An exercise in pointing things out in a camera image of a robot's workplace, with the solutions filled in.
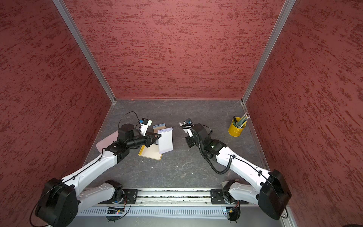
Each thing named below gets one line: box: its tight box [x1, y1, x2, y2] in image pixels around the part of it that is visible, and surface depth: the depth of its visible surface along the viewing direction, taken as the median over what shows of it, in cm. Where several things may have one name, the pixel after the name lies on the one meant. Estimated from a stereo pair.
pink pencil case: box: [95, 131, 119, 153], surface depth 96 cm
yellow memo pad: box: [138, 143, 163, 161], surface depth 91 cm
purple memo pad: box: [157, 127, 174, 155], surface depth 81 cm
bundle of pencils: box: [233, 112, 251, 129], surface depth 94 cm
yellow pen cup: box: [228, 112, 251, 138], surface depth 94 cm
